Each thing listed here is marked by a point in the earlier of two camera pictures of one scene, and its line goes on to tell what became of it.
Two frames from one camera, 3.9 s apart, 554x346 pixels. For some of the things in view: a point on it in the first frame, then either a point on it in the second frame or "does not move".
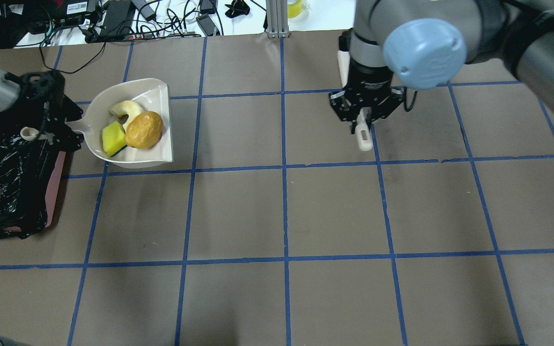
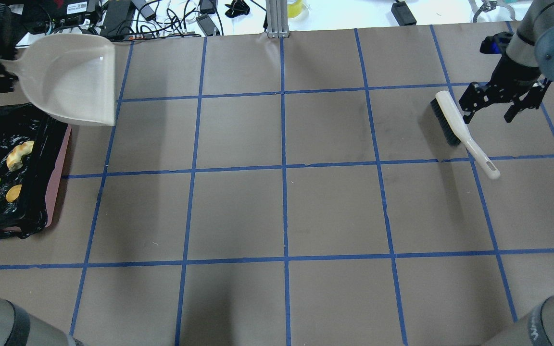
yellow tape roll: x=294 y=10 does not move
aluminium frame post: x=277 y=18 does not move
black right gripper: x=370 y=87 -> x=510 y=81
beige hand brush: x=363 y=135 -> x=457 y=131
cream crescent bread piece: x=132 y=109 -> x=14 y=161
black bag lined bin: x=16 y=155 does not move
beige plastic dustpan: x=128 y=125 -> x=70 y=77
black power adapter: x=115 y=19 does not move
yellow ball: x=144 y=129 -> x=13 y=193
